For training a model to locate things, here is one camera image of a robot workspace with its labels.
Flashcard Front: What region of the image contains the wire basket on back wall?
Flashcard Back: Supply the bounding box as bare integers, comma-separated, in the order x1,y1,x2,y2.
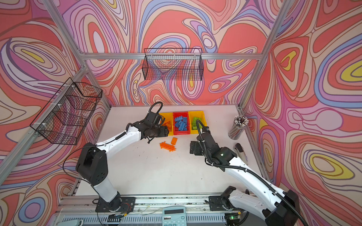
142,48,204,81

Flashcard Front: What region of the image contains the right yellow plastic bin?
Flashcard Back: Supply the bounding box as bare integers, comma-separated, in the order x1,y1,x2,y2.
188,111,207,134

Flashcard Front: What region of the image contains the orange lego brick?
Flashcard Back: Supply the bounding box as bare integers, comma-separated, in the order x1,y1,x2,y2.
164,121,173,132

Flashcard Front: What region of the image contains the light blue calculator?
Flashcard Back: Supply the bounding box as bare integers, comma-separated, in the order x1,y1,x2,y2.
162,206,187,226

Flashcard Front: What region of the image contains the wire basket on wall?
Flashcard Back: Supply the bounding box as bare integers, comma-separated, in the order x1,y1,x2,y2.
30,78,103,146
142,48,204,81

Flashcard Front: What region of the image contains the yellow plastic bin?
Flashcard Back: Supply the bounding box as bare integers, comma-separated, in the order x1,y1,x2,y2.
160,113,174,136
188,111,207,134

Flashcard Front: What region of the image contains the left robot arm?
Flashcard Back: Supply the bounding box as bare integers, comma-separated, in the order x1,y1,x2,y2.
75,101,169,212

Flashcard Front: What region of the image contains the orange lego brick studs up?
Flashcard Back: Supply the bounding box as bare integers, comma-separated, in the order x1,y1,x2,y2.
171,137,178,146

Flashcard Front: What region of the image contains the wire basket on left wall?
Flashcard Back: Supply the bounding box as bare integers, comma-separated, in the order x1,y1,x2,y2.
30,78,103,146

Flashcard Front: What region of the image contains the blue lego brick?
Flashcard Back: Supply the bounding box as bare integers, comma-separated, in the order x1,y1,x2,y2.
174,116,188,131

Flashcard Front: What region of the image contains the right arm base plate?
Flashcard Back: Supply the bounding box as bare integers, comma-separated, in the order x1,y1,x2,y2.
207,195,240,211

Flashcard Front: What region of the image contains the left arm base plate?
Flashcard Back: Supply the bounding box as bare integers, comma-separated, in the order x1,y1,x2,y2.
95,197,136,214

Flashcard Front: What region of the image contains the green lego brick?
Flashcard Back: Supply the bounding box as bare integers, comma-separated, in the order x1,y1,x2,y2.
191,117,204,130

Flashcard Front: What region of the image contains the orange lego chassis plate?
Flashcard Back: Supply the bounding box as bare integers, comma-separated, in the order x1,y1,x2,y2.
160,142,176,152

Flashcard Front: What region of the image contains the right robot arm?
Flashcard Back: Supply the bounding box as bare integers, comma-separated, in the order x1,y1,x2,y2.
191,120,308,226

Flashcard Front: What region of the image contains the red plastic bin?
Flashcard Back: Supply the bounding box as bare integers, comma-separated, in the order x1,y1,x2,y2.
173,112,190,135

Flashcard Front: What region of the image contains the stapler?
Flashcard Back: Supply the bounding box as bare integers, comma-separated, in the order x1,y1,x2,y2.
233,143,248,165

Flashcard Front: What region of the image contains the left yellow plastic bin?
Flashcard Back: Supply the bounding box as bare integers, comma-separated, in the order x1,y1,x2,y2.
160,113,174,136

